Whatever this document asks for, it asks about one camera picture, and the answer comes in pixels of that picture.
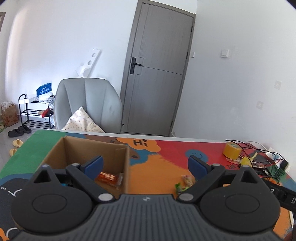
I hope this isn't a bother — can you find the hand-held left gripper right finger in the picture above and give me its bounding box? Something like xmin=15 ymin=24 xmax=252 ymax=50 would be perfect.
xmin=177 ymin=156 xmax=264 ymax=204

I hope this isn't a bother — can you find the black flat device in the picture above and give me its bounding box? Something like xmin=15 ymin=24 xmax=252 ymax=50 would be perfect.
xmin=251 ymin=154 xmax=275 ymax=164

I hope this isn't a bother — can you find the tangle of black cables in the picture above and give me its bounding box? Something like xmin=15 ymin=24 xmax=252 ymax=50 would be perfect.
xmin=225 ymin=139 xmax=286 ymax=179

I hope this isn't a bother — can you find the grey armchair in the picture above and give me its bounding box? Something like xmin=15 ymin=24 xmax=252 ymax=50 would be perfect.
xmin=54 ymin=77 xmax=122 ymax=133

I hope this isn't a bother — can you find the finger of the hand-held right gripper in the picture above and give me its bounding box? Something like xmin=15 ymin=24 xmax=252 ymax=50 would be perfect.
xmin=264 ymin=180 xmax=281 ymax=200

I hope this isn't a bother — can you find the yellow tape roll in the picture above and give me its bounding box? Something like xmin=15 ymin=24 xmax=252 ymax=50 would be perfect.
xmin=223 ymin=142 xmax=242 ymax=159

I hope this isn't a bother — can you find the white dotted pillow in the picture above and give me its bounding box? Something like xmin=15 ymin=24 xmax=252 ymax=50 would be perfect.
xmin=61 ymin=107 xmax=105 ymax=133

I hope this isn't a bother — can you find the yellow plastic toy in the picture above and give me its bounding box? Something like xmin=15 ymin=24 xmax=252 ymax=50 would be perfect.
xmin=240 ymin=153 xmax=258 ymax=166

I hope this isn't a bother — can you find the small beige snack packet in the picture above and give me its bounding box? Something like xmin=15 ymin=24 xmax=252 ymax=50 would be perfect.
xmin=181 ymin=175 xmax=195 ymax=186

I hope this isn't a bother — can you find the colourful cartoon table mat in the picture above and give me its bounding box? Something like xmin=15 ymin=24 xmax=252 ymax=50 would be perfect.
xmin=0 ymin=130 xmax=296 ymax=241

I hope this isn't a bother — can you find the black metal shoe rack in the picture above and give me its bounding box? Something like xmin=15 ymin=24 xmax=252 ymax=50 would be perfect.
xmin=18 ymin=94 xmax=56 ymax=130

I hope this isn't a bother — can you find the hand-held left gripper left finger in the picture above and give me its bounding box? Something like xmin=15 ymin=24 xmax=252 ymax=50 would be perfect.
xmin=30 ymin=156 xmax=115 ymax=204

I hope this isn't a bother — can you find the black door handle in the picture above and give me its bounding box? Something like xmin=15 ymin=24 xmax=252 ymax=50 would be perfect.
xmin=129 ymin=57 xmax=144 ymax=75

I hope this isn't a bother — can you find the black power adapter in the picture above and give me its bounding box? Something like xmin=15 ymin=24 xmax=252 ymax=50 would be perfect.
xmin=279 ymin=160 xmax=290 ymax=173

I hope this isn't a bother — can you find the small brown cardboard box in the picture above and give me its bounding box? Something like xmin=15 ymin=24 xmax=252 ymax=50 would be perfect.
xmin=1 ymin=102 xmax=19 ymax=127

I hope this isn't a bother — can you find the grey door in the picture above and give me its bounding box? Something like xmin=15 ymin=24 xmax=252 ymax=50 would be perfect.
xmin=120 ymin=0 xmax=196 ymax=137

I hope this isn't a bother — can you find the red snack packet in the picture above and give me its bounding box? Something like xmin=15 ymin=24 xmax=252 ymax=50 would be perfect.
xmin=97 ymin=171 xmax=125 ymax=189

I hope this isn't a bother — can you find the blue plastic bag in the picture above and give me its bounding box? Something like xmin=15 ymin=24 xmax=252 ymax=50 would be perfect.
xmin=36 ymin=83 xmax=52 ymax=96

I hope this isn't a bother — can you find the white foam board with holes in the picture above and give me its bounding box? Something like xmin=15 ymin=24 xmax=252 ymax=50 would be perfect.
xmin=76 ymin=48 xmax=101 ymax=78

